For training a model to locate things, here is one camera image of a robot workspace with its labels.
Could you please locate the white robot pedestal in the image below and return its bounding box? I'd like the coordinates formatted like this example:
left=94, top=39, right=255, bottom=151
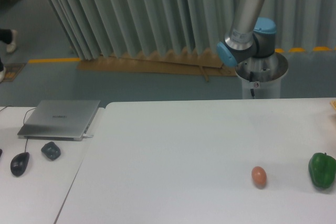
left=235, top=52, right=289, bottom=99

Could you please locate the black mouse cable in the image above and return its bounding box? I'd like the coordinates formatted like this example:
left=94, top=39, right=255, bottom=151
left=0, top=105, right=37, bottom=154

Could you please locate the white shoe of person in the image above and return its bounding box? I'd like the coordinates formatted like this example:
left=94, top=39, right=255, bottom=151
left=6, top=30, right=18, bottom=54

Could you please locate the white usb plug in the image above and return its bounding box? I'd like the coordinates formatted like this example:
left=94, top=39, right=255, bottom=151
left=82, top=134, right=94, bottom=138

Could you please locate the flat brown cardboard sheet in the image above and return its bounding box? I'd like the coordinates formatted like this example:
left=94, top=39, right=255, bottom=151
left=77, top=56, right=236, bottom=82

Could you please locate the green bell pepper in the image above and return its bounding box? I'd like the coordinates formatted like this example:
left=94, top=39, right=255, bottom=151
left=308, top=153, right=335, bottom=189

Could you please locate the small black device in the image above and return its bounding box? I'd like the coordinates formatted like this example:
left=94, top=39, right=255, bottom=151
left=41, top=142, right=61, bottom=161

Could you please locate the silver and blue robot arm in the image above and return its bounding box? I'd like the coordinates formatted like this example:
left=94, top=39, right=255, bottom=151
left=217, top=0, right=335, bottom=67

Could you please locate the grey-green pleated curtain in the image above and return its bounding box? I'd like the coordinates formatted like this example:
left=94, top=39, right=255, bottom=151
left=49, top=0, right=335, bottom=60

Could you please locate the black computer mouse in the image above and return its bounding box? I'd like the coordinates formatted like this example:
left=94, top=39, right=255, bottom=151
left=10, top=152, right=30, bottom=177

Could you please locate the brown egg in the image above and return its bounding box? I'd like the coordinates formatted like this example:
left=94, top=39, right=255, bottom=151
left=251, top=166, right=267, bottom=188

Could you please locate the silver closed laptop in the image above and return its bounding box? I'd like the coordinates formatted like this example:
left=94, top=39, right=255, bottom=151
left=17, top=100, right=100, bottom=141

